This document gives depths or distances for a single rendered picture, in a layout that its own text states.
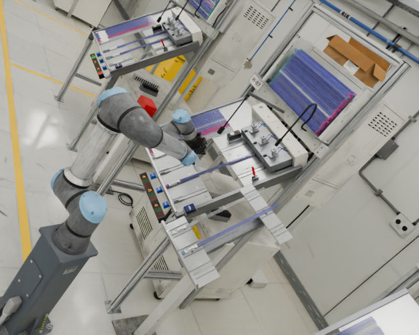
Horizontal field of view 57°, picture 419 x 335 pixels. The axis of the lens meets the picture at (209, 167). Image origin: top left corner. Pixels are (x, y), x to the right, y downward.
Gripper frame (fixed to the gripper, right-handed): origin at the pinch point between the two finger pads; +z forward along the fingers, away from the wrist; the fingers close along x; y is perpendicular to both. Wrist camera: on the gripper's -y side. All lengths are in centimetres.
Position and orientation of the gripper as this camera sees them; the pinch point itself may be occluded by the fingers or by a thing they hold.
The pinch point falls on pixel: (197, 160)
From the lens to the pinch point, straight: 203.9
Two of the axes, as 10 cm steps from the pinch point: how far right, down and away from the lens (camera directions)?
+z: 2.7, 5.9, 7.6
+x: 1.0, -8.0, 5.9
